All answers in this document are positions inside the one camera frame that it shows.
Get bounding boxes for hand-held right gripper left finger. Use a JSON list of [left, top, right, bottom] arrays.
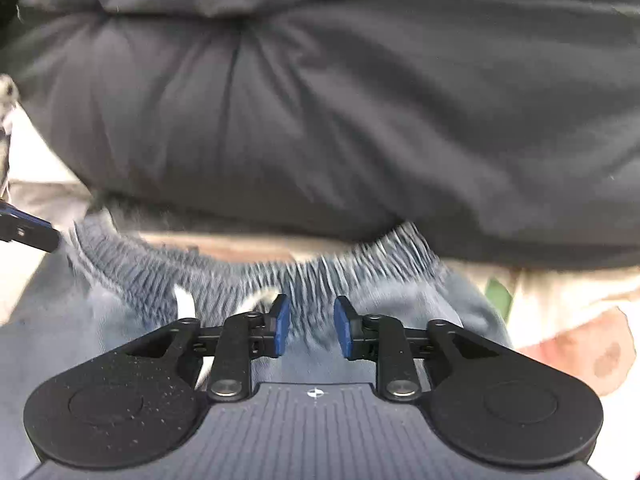
[[125, 294, 291, 403]]

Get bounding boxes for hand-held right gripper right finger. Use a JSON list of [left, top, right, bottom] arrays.
[[334, 296, 501, 403]]

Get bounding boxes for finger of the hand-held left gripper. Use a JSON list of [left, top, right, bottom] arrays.
[[0, 199, 62, 254]]

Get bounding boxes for light blue jeans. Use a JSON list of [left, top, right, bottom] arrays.
[[0, 209, 517, 480]]

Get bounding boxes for printed cream blanket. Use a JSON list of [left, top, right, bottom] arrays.
[[0, 104, 640, 480]]

